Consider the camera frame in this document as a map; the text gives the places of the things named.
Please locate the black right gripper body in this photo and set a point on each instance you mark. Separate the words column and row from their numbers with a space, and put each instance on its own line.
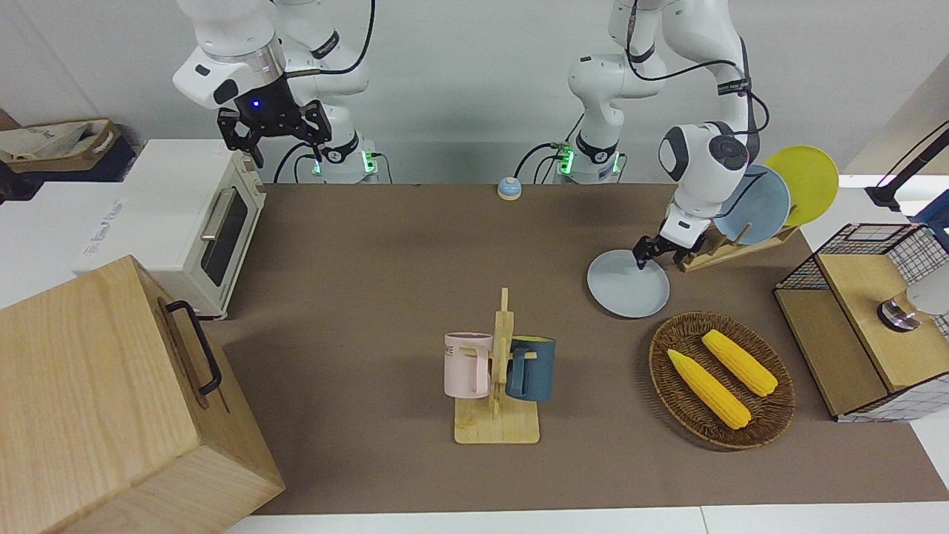
column 267, row 111

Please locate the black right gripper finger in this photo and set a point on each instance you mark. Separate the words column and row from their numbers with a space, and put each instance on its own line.
column 252, row 148
column 319, row 148

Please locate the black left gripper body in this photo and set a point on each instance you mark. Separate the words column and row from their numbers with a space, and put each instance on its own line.
column 662, row 245

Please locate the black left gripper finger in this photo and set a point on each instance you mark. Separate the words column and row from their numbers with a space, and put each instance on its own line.
column 642, row 256
column 678, row 255

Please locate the gray round plate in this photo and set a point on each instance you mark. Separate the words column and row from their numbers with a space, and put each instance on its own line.
column 626, row 293

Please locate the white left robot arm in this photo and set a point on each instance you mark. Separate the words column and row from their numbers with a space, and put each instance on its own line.
column 704, row 163

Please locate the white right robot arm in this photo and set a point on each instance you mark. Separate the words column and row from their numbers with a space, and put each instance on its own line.
column 222, row 44

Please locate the wooden plate rack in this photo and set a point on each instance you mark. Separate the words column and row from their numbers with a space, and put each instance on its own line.
column 712, row 256

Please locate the light blue plate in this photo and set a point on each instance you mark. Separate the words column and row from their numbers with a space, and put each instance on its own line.
column 764, row 204

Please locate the yellow plate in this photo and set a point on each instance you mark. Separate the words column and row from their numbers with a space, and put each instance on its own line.
column 808, row 178

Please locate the white toaster oven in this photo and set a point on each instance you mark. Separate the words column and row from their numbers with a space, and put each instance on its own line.
column 178, row 193

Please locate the short yellow corn cob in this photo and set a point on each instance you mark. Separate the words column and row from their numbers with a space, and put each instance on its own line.
column 741, row 363

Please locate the long yellow corn cob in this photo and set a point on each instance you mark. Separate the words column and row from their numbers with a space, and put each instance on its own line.
column 708, row 389

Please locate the blue desk bell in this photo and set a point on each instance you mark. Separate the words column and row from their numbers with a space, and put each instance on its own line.
column 509, row 190

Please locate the dark teal mug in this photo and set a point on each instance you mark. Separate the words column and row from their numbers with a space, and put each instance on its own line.
column 537, row 371

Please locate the brown wicker basket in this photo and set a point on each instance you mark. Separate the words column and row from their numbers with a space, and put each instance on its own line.
column 689, row 411

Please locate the brown paper bag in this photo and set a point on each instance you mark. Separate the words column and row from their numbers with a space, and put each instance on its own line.
column 67, row 148

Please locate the pink mug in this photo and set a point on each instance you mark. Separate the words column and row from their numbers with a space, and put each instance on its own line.
column 463, row 367

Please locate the wooden mug tree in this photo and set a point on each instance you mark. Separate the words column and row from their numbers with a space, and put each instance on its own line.
column 497, row 426

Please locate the wooden drawer cabinet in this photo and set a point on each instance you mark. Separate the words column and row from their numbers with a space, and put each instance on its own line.
column 89, row 386

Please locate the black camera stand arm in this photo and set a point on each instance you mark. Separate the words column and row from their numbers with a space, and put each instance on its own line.
column 886, row 196

